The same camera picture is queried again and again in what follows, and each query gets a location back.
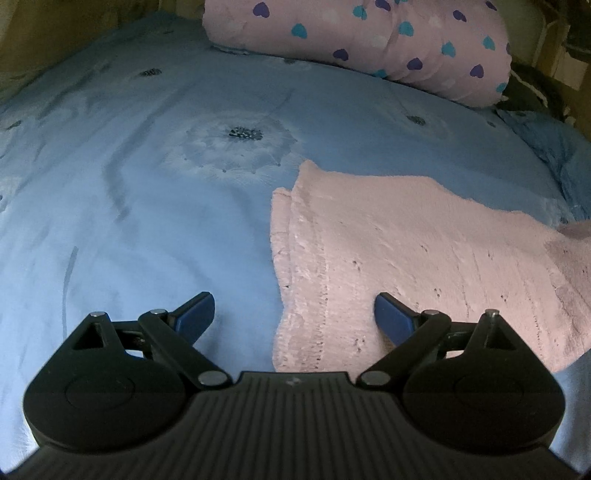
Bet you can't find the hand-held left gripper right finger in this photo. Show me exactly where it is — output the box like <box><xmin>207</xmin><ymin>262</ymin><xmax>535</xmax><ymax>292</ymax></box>
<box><xmin>356</xmin><ymin>292</ymin><xmax>533</xmax><ymax>388</ymax></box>

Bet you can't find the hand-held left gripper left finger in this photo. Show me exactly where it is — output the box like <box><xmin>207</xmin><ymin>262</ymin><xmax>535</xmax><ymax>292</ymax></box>
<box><xmin>67</xmin><ymin>291</ymin><xmax>234</xmax><ymax>389</ymax></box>

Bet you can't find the pink knitted sweater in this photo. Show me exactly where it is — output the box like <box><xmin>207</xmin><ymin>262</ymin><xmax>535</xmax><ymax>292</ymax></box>
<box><xmin>269</xmin><ymin>160</ymin><xmax>591</xmax><ymax>374</ymax></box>

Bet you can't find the blue dandelion print bedsheet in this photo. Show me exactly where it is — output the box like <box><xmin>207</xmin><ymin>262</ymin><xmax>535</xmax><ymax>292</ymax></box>
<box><xmin>0</xmin><ymin>11</ymin><xmax>591</xmax><ymax>467</ymax></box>

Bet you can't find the blue crumpled quilt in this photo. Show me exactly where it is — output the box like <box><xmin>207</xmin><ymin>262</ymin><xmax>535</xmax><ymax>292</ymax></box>
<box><xmin>496</xmin><ymin>108</ymin><xmax>591</xmax><ymax>223</ymax></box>

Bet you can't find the dark cloth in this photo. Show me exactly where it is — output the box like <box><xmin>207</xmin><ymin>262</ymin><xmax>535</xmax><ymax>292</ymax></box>
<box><xmin>496</xmin><ymin>62</ymin><xmax>574</xmax><ymax>123</ymax></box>

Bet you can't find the pink heart-patterned pillow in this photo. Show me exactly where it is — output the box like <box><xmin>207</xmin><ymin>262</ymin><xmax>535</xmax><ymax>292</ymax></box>
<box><xmin>202</xmin><ymin>0</ymin><xmax>511</xmax><ymax>108</ymax></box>

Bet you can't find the wooden bed frame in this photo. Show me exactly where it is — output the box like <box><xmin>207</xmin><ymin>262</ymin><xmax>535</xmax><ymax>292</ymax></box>
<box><xmin>0</xmin><ymin>0</ymin><xmax>206</xmax><ymax>90</ymax></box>

